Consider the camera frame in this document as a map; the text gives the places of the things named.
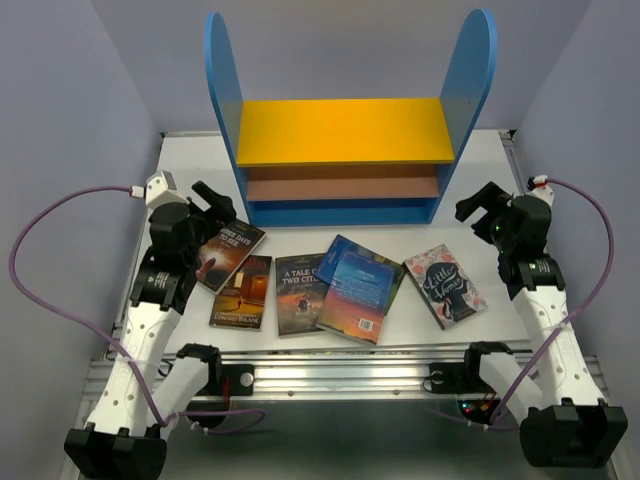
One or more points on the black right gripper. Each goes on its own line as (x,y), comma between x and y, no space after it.
(491,197)

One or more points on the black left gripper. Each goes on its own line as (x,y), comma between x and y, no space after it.
(221,206)

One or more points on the A Tale of Two Cities book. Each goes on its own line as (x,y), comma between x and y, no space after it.
(300,295)

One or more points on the Animal Farm book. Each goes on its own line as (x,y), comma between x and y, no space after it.
(326,269)

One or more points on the Jane Eyre book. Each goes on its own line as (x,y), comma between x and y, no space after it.
(354,306)

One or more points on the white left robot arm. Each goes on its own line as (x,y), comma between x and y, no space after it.
(125,436)

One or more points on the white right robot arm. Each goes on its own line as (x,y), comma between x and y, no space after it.
(562,417)

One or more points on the Three Days to See book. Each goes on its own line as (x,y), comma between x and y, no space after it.
(223,254)

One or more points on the orange Leonard Tolane book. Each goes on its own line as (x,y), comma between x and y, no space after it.
(240,304)

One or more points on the Little Women book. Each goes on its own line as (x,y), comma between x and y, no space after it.
(444,286)

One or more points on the blue yellow wooden bookshelf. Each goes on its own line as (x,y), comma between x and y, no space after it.
(325,162)

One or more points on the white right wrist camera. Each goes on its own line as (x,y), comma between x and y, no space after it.
(538,187)

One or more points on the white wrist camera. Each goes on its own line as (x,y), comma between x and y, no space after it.
(160,189)
(538,187)

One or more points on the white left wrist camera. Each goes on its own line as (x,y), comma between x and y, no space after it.
(160,189)

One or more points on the aluminium mounting rail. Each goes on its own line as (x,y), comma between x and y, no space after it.
(348,374)

